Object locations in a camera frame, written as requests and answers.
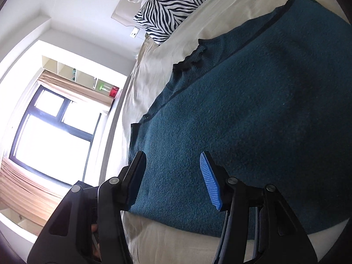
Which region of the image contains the black framed window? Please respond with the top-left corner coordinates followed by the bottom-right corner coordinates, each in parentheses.
top-left (8, 85), bottom-right (101, 187)

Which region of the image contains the dark green knit sweater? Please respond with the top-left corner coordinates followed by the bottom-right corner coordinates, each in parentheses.
top-left (128, 0), bottom-right (352, 240)

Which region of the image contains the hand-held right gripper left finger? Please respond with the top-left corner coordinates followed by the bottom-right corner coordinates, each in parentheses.
top-left (27, 151), bottom-right (147, 264)

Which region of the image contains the beige padded headboard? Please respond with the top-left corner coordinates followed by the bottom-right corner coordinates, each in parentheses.
top-left (111, 0), bottom-right (146, 29)

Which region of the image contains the white wall shelf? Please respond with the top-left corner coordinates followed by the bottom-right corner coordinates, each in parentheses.
top-left (41, 55), bottom-right (121, 98)

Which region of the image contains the zebra print pillow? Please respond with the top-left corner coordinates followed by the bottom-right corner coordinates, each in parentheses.
top-left (133, 0), bottom-right (240, 45)

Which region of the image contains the beige curtain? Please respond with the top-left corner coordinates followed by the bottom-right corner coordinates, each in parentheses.
top-left (36, 70), bottom-right (116, 112)
top-left (0, 157), bottom-right (70, 229)

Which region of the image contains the bed with beige sheet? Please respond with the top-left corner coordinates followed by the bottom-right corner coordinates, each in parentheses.
top-left (121, 0), bottom-right (352, 264)

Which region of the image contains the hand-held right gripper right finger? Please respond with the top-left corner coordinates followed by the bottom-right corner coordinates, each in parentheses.
top-left (199, 151), bottom-right (319, 264)

